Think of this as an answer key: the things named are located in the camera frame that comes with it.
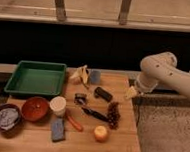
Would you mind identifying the green plastic tray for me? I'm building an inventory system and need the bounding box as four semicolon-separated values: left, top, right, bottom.
4;60;67;97

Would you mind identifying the orange carrot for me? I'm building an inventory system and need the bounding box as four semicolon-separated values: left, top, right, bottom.
66;113;83;132

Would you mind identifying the wooden cutting board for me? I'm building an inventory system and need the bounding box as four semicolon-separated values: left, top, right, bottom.
0;73;141;152

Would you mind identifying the white paper cup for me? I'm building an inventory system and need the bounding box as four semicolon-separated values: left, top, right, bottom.
50;96;66;117

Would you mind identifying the right metal window post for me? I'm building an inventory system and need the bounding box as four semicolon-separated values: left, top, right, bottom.
117;0;132;25

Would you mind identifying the blue cup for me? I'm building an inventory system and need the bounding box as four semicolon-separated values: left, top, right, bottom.
89;70;101;85

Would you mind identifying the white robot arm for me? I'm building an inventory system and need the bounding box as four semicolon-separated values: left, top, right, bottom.
125;52;190;100

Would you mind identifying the black handled knife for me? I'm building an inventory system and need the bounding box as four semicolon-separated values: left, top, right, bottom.
82;108;109;122

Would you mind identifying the yellow red apple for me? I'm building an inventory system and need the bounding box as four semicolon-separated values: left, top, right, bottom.
93;125;109;142

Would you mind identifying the dark grape bunch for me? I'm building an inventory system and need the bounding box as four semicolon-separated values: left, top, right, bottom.
107;102;120;130

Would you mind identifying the black rectangular block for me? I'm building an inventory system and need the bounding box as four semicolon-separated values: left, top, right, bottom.
94;87;113;102

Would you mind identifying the red bowl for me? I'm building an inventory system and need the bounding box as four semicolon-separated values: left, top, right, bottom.
21;96;49;122

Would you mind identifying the crumpled white cloth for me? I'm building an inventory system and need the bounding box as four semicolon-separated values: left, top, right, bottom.
0;108;19;130

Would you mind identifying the metal window post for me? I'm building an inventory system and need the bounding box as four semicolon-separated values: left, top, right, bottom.
117;0;132;25
55;0;67;22

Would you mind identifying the blue sponge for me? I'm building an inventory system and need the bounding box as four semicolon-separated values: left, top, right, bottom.
51;117;65;142

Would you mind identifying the left metal window post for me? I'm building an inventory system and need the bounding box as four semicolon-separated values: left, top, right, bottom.
55;0;67;22

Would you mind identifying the small dark metal can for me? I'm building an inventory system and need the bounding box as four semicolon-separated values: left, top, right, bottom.
74;93;87;105

